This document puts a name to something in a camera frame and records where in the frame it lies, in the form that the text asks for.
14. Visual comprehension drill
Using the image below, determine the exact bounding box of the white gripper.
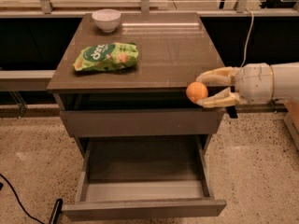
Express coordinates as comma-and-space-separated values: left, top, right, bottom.
195, 63, 274, 108

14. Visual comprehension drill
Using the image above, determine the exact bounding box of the orange fruit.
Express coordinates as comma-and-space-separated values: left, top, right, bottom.
186, 82, 208, 103

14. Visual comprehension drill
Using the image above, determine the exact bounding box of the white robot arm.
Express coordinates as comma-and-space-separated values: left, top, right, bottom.
195, 63, 299, 108

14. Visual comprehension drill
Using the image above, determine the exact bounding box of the grey drawer cabinet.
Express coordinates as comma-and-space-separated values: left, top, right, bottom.
48, 13, 223, 151

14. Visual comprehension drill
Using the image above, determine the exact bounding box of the open grey middle drawer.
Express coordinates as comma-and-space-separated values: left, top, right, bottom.
63, 135, 226, 221

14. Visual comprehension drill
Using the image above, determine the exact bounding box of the closed grey top drawer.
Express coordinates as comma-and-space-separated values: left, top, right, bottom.
61, 108, 225, 137

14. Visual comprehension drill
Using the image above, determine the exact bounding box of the cardboard box at right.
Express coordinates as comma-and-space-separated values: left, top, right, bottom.
284, 101, 299, 150

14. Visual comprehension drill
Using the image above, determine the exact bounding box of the green chip bag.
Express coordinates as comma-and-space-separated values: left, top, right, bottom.
73, 42, 139, 72

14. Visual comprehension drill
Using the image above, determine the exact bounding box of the white ceramic bowl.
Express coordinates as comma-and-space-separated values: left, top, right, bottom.
92, 9, 121, 33

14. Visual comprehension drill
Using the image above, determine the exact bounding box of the black object on floor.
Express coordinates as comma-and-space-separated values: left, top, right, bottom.
49, 199, 63, 224

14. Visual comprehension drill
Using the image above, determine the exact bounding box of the grey metal railing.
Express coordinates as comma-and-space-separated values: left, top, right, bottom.
0, 0, 299, 91

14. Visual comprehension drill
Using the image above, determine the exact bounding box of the white hanging cable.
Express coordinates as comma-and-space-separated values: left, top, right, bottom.
239, 8, 255, 68

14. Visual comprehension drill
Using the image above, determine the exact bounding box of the black floor cable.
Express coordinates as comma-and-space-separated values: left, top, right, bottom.
0, 173, 46, 224

